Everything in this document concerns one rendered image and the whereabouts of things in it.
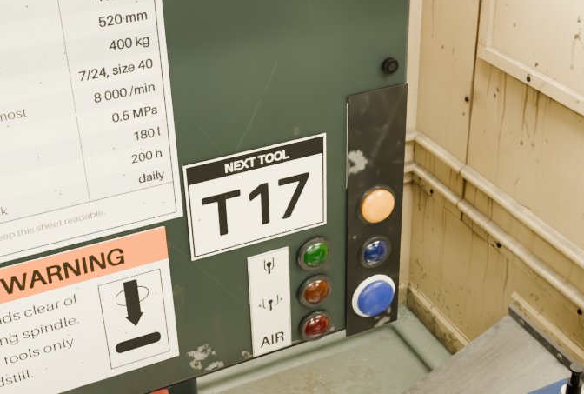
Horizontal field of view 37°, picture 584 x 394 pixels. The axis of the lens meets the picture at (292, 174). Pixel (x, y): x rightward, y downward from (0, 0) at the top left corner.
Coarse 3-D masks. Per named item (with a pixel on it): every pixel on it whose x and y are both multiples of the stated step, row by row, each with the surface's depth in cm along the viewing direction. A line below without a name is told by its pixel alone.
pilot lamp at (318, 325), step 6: (312, 318) 64; (318, 318) 64; (324, 318) 64; (312, 324) 64; (318, 324) 64; (324, 324) 64; (306, 330) 64; (312, 330) 64; (318, 330) 64; (324, 330) 64; (312, 336) 64; (318, 336) 65
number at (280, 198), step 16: (256, 176) 56; (272, 176) 57; (288, 176) 57; (304, 176) 58; (256, 192) 57; (272, 192) 57; (288, 192) 58; (304, 192) 59; (256, 208) 57; (272, 208) 58; (288, 208) 59; (304, 208) 59; (256, 224) 58; (272, 224) 59; (288, 224) 59
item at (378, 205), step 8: (376, 192) 61; (384, 192) 61; (368, 200) 61; (376, 200) 61; (384, 200) 61; (392, 200) 61; (368, 208) 61; (376, 208) 61; (384, 208) 61; (392, 208) 62; (368, 216) 61; (376, 216) 61; (384, 216) 62
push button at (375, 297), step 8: (376, 280) 65; (384, 280) 65; (368, 288) 64; (376, 288) 64; (384, 288) 65; (392, 288) 65; (360, 296) 65; (368, 296) 64; (376, 296) 65; (384, 296) 65; (392, 296) 66; (360, 304) 65; (368, 304) 65; (376, 304) 65; (384, 304) 66; (368, 312) 65; (376, 312) 66
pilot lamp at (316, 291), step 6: (318, 282) 62; (324, 282) 63; (312, 288) 62; (318, 288) 62; (324, 288) 63; (306, 294) 62; (312, 294) 62; (318, 294) 62; (324, 294) 63; (306, 300) 63; (312, 300) 63; (318, 300) 63
